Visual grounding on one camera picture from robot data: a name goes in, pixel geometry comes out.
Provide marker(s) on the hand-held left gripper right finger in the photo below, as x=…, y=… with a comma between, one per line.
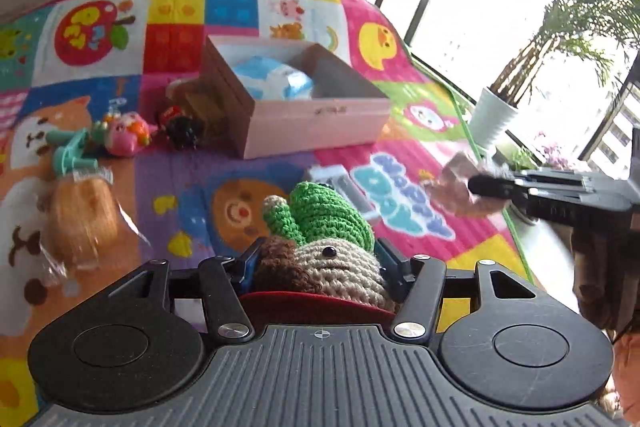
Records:
x=389, y=258

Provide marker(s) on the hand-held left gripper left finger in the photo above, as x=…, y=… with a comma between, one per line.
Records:
x=241, y=271

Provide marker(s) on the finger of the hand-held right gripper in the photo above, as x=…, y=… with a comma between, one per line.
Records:
x=495, y=186

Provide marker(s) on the clear packet of tan balls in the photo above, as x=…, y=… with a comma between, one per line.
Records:
x=452, y=187

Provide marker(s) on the crochet doll with green hat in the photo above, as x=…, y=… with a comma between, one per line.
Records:
x=330, y=267

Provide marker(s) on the small grey blue box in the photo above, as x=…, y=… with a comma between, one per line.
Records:
x=345, y=189

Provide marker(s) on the red black ladybug toy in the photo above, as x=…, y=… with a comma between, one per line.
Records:
x=180, y=129

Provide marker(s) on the pink cardboard box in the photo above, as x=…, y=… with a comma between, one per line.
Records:
x=310, y=122

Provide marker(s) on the bagged bread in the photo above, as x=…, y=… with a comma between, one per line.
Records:
x=82, y=217

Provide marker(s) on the pink round toy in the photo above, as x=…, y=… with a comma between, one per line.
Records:
x=127, y=134

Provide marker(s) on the brown snack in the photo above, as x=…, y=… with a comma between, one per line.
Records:
x=192, y=94

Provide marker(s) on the teal toy syringe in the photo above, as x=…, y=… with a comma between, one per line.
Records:
x=70, y=152

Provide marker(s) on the person's right forearm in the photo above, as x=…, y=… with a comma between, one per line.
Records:
x=630, y=367

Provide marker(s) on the person's right hand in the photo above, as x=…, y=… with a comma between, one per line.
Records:
x=597, y=282

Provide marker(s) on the small flowering plant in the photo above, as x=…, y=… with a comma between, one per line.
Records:
x=547, y=152

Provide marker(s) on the white ribbed plant pot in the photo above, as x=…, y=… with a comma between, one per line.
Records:
x=492, y=119

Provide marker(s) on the colourful cartoon play mat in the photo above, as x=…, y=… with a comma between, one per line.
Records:
x=150, y=177

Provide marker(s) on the blue white packet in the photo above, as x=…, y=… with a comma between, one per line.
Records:
x=270, y=77

